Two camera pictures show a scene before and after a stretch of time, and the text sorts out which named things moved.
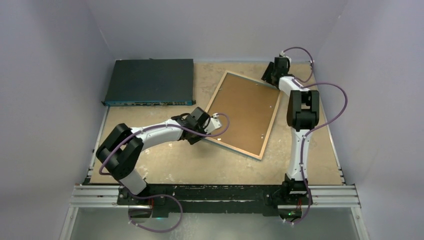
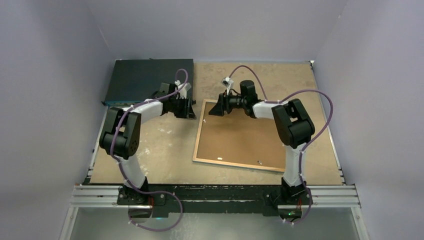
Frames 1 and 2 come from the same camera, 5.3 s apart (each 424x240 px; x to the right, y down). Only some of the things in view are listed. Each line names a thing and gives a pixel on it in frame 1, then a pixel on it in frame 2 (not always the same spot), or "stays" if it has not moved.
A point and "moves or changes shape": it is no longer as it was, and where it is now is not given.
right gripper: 265,76 -> 218,109
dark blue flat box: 151,82 stays
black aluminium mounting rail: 216,199 stays
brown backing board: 250,105 moves or changes shape
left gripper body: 196,136 -> 179,107
